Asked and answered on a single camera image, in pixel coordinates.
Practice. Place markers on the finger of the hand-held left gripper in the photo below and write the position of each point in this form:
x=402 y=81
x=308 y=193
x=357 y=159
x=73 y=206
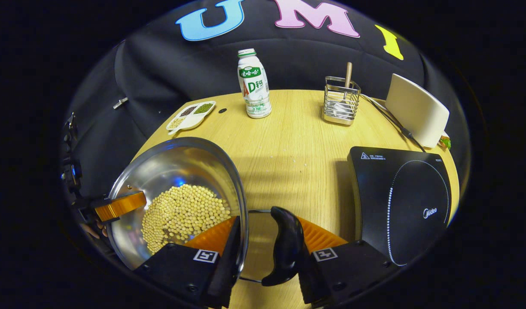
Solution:
x=121 y=205

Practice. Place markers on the white drink bottle green label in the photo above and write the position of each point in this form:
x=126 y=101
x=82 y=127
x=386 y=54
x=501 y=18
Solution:
x=254 y=90

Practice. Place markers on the sandwich with lettuce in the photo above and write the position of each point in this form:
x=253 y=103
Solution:
x=445 y=142

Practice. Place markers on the white divided dish of beans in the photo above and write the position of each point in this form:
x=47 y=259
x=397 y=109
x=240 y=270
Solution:
x=190 y=118

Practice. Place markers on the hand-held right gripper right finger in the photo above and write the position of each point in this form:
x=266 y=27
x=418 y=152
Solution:
x=353 y=270

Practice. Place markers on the silver metal clip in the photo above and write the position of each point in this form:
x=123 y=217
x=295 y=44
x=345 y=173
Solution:
x=120 y=103

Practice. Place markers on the white toaster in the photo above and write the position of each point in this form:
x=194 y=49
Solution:
x=415 y=109

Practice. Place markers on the black induction cooktop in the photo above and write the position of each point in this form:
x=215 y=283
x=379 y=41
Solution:
x=400 y=201

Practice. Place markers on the pile of soybeans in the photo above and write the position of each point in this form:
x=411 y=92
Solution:
x=185 y=214

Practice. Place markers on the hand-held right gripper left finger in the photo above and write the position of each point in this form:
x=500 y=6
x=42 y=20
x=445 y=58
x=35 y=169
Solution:
x=226 y=266

